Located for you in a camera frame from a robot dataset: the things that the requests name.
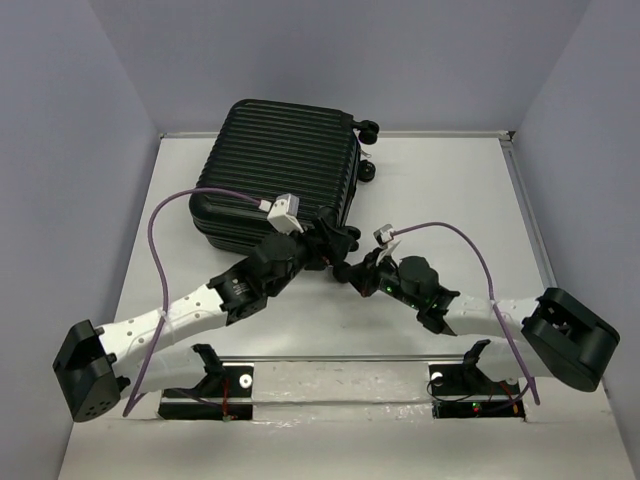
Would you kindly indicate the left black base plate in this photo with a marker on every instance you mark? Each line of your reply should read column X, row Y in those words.
column 230, row 399

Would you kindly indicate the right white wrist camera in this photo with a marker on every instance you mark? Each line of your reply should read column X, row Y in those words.
column 385, row 237

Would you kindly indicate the black hard-shell suitcase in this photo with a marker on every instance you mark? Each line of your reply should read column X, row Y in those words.
column 267, row 148

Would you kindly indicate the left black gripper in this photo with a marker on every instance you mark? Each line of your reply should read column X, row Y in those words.
column 332, row 246

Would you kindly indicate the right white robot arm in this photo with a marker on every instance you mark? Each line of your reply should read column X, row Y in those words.
column 553, row 335

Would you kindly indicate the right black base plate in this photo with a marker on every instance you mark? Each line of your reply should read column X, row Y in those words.
column 462, row 391

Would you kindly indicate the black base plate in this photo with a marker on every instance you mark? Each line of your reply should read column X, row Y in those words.
column 230, row 399
column 462, row 391

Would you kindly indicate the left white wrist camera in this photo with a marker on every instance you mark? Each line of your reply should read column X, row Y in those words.
column 283, row 214

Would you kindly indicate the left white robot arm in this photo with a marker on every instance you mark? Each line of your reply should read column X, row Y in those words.
column 98, row 366

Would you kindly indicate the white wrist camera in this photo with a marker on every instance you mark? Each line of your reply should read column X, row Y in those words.
column 385, row 237
column 283, row 214

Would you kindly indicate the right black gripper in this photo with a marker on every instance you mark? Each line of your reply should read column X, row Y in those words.
column 363, row 273

